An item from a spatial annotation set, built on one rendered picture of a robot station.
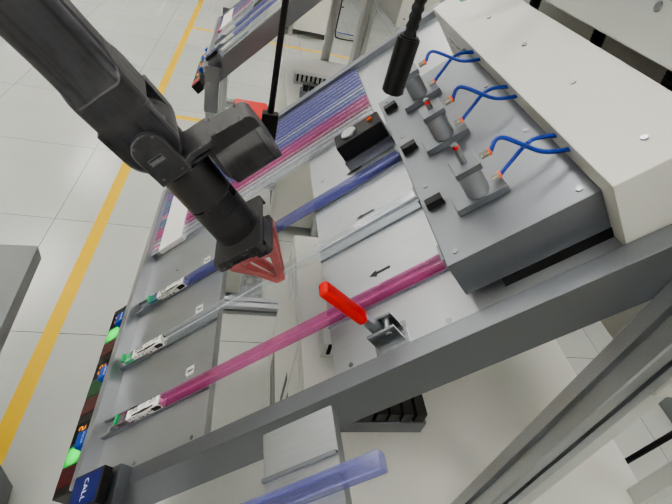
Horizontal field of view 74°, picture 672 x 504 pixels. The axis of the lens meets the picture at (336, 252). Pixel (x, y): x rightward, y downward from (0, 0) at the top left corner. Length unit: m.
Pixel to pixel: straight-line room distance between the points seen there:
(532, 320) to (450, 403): 0.58
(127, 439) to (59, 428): 0.92
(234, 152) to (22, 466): 1.24
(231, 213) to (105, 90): 0.18
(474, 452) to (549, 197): 0.63
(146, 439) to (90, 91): 0.42
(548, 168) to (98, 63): 0.39
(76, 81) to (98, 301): 1.47
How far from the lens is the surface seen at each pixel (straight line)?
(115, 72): 0.45
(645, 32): 0.50
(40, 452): 1.58
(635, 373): 0.49
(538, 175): 0.44
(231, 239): 0.54
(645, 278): 0.45
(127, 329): 0.83
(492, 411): 1.02
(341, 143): 0.68
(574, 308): 0.44
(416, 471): 0.89
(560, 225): 0.42
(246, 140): 0.49
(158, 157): 0.47
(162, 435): 0.64
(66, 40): 0.45
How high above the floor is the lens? 1.37
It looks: 39 degrees down
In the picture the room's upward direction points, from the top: 16 degrees clockwise
